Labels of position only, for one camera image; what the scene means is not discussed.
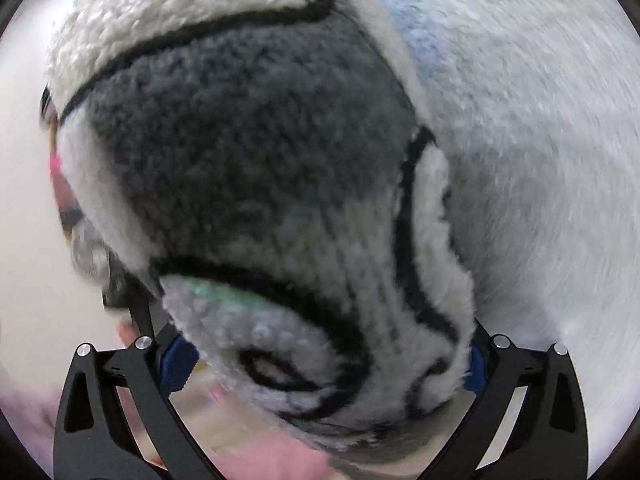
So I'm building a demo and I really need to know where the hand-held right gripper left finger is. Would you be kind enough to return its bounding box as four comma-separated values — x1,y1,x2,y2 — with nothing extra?
52,335,226,480

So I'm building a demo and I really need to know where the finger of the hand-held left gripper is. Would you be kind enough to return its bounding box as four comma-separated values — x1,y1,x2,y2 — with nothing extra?
102,260,173,346

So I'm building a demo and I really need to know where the grey white checkered cardigan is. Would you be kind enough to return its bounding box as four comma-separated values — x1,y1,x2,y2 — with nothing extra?
40,0,476,466

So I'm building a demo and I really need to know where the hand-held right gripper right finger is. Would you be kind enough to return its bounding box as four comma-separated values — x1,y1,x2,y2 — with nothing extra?
422,320,588,480

